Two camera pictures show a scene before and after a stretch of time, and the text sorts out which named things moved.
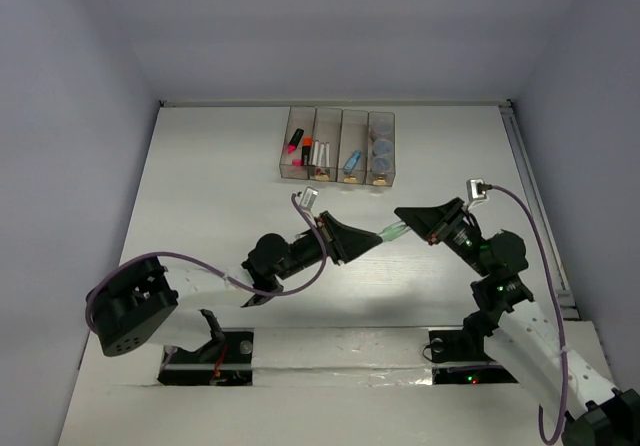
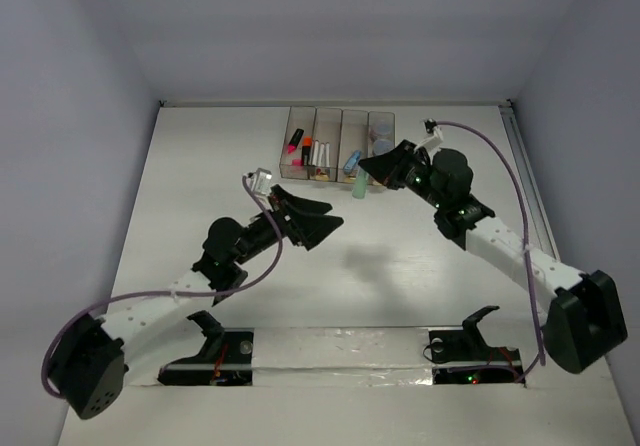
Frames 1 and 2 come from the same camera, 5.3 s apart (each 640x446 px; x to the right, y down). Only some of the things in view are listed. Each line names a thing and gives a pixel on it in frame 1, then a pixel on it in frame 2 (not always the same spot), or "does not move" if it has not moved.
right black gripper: x=435 y=222 to x=388 y=167
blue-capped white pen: x=316 y=152 does not move
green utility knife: x=391 y=232 to x=361 y=185
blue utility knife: x=352 y=161 does not move
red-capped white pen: x=321 y=154 does not move
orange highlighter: x=307 y=143 does not move
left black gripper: x=343 y=243 to x=302 y=231
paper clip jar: x=382 y=147 does not move
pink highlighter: x=295 y=140 does not move
